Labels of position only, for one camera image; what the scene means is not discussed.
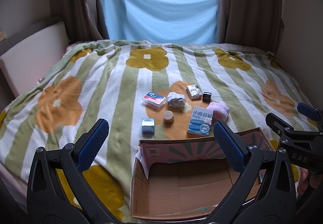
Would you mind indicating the white tissue pack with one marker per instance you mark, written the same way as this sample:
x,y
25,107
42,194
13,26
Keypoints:
x,y
194,91

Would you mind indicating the white blue medicine box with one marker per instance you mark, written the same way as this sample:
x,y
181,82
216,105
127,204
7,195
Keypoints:
x,y
200,121

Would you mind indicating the pink fluffy item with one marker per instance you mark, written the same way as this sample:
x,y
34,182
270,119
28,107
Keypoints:
x,y
220,111

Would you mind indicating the dental floss pick box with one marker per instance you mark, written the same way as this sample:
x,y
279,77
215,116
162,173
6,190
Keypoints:
x,y
154,100

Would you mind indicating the brown right curtain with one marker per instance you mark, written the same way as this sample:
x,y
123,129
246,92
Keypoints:
x,y
252,23

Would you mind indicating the folded white patterned cloth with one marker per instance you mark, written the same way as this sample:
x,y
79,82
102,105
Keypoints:
x,y
175,100

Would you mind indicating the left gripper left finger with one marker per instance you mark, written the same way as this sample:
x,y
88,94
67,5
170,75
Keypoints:
x,y
57,191

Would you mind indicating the person's hand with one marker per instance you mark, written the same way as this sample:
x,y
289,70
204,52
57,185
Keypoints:
x,y
307,180

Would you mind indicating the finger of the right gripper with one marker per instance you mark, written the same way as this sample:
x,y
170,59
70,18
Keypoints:
x,y
309,112
290,136

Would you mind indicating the small blue white box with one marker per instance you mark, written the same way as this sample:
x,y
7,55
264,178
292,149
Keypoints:
x,y
148,126

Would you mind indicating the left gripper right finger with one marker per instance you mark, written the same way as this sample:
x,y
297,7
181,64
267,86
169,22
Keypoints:
x,y
265,190

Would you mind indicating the striped floral blanket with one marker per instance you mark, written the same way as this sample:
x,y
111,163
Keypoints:
x,y
108,79

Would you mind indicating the small black box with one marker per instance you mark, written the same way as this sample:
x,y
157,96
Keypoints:
x,y
206,97

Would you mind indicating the open cardboard box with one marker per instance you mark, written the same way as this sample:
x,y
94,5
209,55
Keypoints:
x,y
177,180

